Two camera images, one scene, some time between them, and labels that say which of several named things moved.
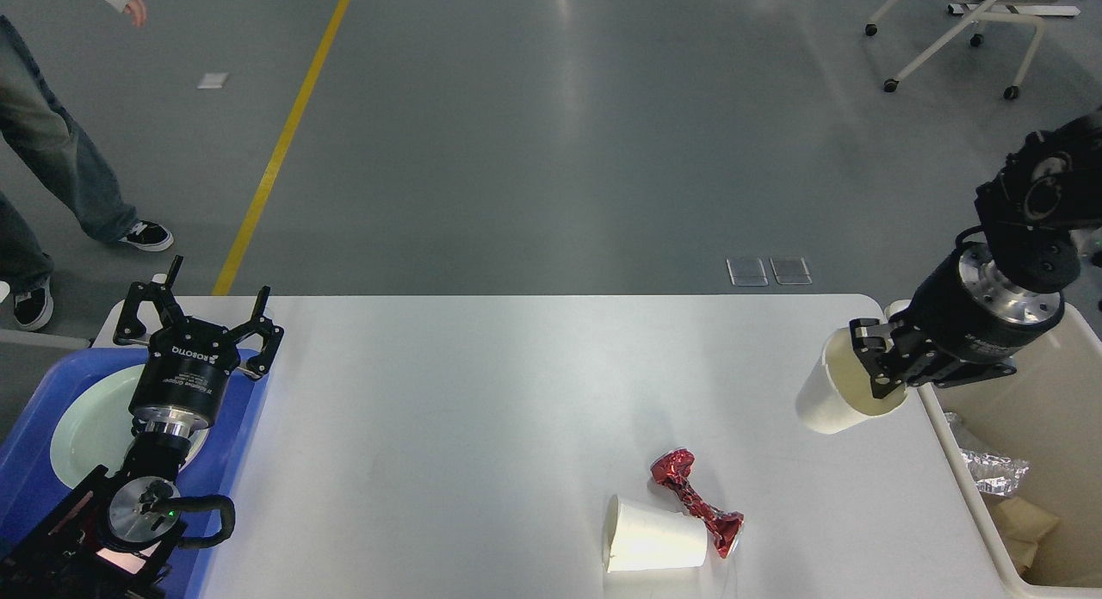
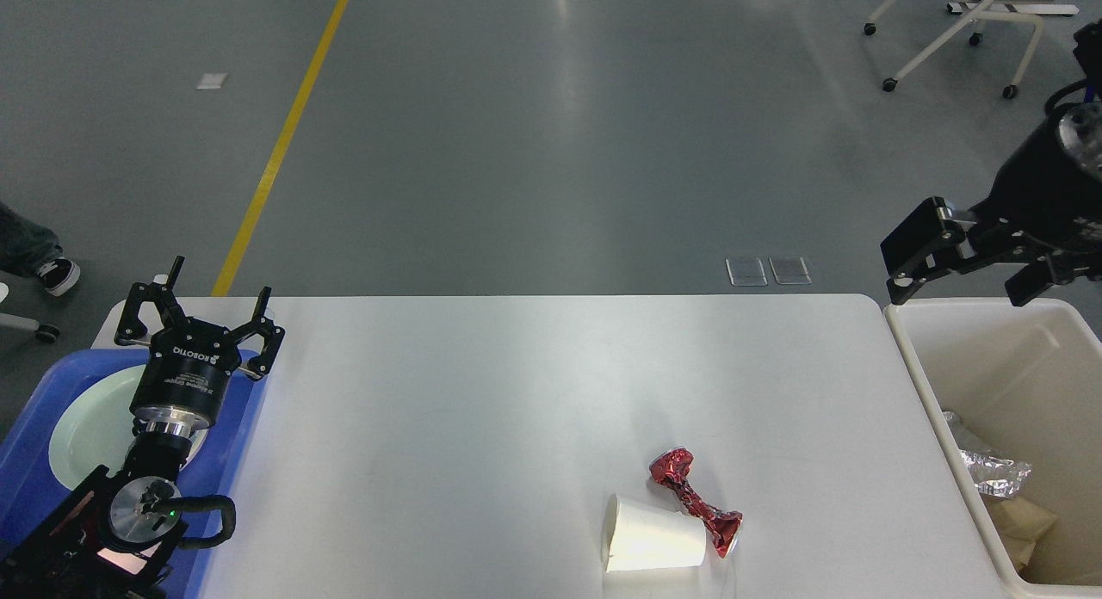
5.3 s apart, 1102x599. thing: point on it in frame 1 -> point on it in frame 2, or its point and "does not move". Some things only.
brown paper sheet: (1022, 524) does not move
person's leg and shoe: (58, 149) -> (28, 247)
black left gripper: (188, 362) does not move
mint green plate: (93, 427) does not move
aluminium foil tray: (994, 474) does not move
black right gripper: (964, 307) -> (1051, 192)
